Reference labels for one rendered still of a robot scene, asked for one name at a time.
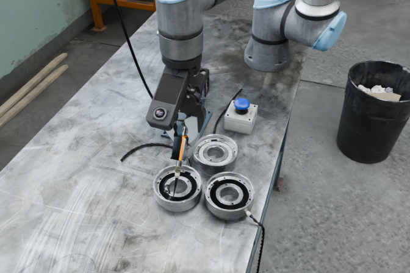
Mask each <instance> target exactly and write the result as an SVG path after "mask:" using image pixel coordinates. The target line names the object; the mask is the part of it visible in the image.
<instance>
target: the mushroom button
mask: <svg viewBox="0 0 410 273"><path fill-rule="evenodd" d="M234 106H235V108H237V109H239V110H240V111H244V110H246V109H248V108H249V107H250V102H249V100H247V99H245V98H239V99H236V100H235V102H234Z"/></svg>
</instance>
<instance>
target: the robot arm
mask: <svg viewBox="0 0 410 273"><path fill-rule="evenodd" d="M155 1H156V13H157V26H158V31H157V36H158V37H159V44H160V52H161V55H162V62H163V63H164V64H165V68H164V70H163V73H162V75H161V77H160V81H159V83H158V86H157V88H156V91H155V94H154V96H153V99H152V101H151V105H150V106H149V109H148V112H147V114H146V121H147V122H148V124H149V125H150V126H151V127H154V128H157V129H161V130H165V131H166V132H167V133H168V135H169V136H170V138H171V139H172V140H173V141H174V137H175V136H177V135H178V133H177V131H176V130H177V128H178V127H177V125H176V121H177V119H178V113H179V112H180V113H185V114H186V115H187V116H186V118H185V120H184V122H185V125H186V127H187V128H188V132H187V136H188V142H187V143H188V145H189V146H190V147H192V146H193V145H194V144H195V143H196V142H197V140H198V137H199V135H200V133H201V129H202V127H203V124H204V122H205V119H206V109H205V108H204V106H203V102H201V96H202V90H203V88H204V97H206V96H207V94H208V92H209V69H206V68H202V67H201V60H202V51H203V13H204V12H205V11H207V10H209V9H211V8H213V7H215V6H216V5H218V4H220V3H222V2H223V1H225V0H155ZM253 8H254V10H253V25H252V33H251V38H250V40H249V42H248V45H247V47H246V49H245V54H244V61H245V63H246V64H247V65H248V66H249V67H251V68H253V69H255V70H258V71H263V72H269V73H272V72H278V71H282V70H284V69H286V68H288V67H289V66H290V64H291V61H292V52H291V48H290V43H289V40H291V41H294V42H297V43H299V44H302V45H305V46H308V47H310V48H311V49H316V50H319V51H327V50H329V49H330V48H331V47H332V46H333V44H334V43H335V42H336V40H337V39H338V37H339V35H340V33H341V31H342V29H343V27H344V25H345V22H346V19H347V15H346V13H344V12H343V11H339V9H340V1H339V0H254V5H253ZM203 71H204V72H205V74H202V73H201V72H203ZM206 80H207V88H206Z"/></svg>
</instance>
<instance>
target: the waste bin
mask: <svg viewBox="0 0 410 273"><path fill-rule="evenodd" d="M359 85H362V86H364V88H369V89H370V91H371V89H372V88H373V87H374V86H375V85H377V86H381V87H382V88H385V89H386V88H387V87H390V88H393V90H392V91H393V93H395V94H398V95H400V96H401V97H400V99H399V101H389V100H385V99H380V98H378V97H374V96H372V95H369V94H367V93H366V92H364V91H362V90H361V89H359V88H358V86H359ZM344 93H345V96H344V97H345V98H344V102H343V108H342V114H341V117H340V123H339V129H338V133H337V138H336V142H337V145H338V147H339V149H340V150H341V151H342V152H343V153H344V154H345V155H346V156H347V157H350V158H351V159H353V160H356V161H359V162H362V163H378V162H381V161H383V160H385V159H386V158H387V157H388V156H389V154H390V152H391V150H392V148H393V146H394V145H395V143H396V141H397V139H398V137H399V136H400V134H401V132H402V130H403V128H404V126H405V124H406V123H407V121H408V119H409V117H410V69H409V68H407V67H405V66H403V65H399V64H397V63H394V62H388V61H385V60H365V61H362V62H359V63H356V64H355V65H353V66H352V67H351V68H350V70H349V72H348V80H347V84H346V87H345V92H344Z"/></svg>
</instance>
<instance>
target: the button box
mask: <svg viewBox="0 0 410 273"><path fill-rule="evenodd" d="M234 102H235V101H231V104H230V106H229V108H228V110H227V112H226V114H225V123H224V129H225V130H230V131H233V132H238V133H243V134H246V135H251V132H252V129H253V127H254V123H255V122H256V118H257V107H258V105H253V104H250V107H249V108H248V109H246V110H244V111H240V110H239V109H237V108H235V106H234Z"/></svg>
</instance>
